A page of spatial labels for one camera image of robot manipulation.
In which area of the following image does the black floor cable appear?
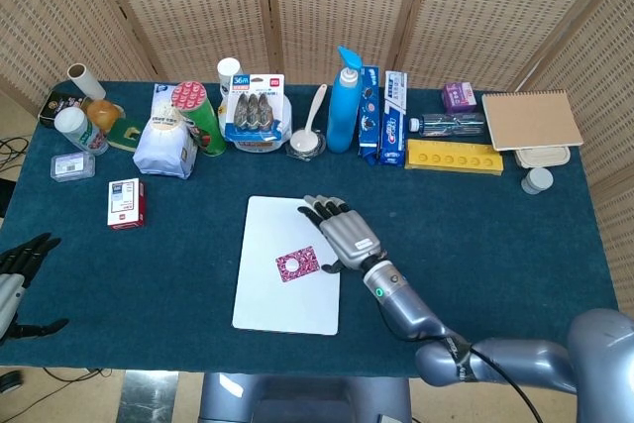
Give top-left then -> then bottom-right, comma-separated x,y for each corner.
0,366 -> 115,423
0,135 -> 31,171

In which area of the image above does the yellow foam tray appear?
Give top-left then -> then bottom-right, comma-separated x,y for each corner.
404,139 -> 504,176

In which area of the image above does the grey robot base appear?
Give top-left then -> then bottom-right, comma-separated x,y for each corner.
197,371 -> 413,423

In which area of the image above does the brown spiral notebook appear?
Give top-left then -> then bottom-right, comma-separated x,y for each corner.
480,89 -> 584,153

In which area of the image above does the small clear plastic box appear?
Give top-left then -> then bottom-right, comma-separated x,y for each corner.
50,151 -> 96,183

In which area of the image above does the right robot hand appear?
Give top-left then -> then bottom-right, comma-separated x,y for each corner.
296,193 -> 390,275

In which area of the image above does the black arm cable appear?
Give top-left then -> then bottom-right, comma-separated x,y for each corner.
378,298 -> 546,423

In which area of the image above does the small grey jar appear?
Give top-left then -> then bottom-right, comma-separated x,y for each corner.
520,166 -> 555,196

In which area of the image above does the beige lunch box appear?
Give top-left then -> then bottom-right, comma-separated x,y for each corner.
513,145 -> 572,169

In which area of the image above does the white board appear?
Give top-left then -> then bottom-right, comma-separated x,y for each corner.
231,195 -> 345,337

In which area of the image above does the clear plastic container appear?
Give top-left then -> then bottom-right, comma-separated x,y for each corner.
217,95 -> 293,154

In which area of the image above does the white printed snack cup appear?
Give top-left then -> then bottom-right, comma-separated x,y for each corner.
53,106 -> 109,157

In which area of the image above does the white tall bottle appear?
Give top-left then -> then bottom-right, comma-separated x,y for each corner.
216,57 -> 243,97

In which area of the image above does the purple small box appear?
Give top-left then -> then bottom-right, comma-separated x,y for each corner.
442,81 -> 477,114

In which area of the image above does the Crest toothpaste box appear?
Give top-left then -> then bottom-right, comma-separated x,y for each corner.
378,70 -> 409,166

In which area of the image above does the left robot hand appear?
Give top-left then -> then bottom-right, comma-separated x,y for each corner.
0,232 -> 70,345

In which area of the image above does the red white card box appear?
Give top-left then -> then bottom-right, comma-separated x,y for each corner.
107,177 -> 147,231

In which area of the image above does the pale paper flour bag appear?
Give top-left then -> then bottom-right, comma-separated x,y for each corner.
132,83 -> 199,180

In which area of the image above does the teal table cloth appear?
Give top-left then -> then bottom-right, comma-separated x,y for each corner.
0,80 -> 620,379

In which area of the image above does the black tin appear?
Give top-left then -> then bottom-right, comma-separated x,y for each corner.
38,89 -> 83,126

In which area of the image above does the white cardboard tube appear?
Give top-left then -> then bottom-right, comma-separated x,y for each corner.
66,62 -> 107,101

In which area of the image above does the blue Oreo box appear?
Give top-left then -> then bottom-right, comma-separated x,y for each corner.
357,64 -> 381,167

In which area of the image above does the orange bottle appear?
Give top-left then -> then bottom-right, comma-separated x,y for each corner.
81,98 -> 125,133

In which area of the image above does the green yellow sponge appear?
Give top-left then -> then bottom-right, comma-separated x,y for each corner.
106,118 -> 148,153

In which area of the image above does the clear water bottle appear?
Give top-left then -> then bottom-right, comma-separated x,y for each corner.
408,112 -> 487,138

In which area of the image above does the green Pringles can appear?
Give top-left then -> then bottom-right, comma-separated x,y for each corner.
169,80 -> 228,158

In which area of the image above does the dark patterned bowl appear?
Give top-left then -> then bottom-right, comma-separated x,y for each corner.
286,130 -> 328,162

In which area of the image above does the wicker folding screen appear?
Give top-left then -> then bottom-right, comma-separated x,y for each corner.
0,0 -> 634,300

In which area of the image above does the blue pump bottle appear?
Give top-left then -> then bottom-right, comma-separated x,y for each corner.
326,46 -> 365,155

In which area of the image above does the white plastic spoon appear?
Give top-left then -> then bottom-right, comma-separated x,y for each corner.
289,83 -> 329,153

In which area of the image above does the pink patterned card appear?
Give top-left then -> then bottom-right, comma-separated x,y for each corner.
274,245 -> 322,284

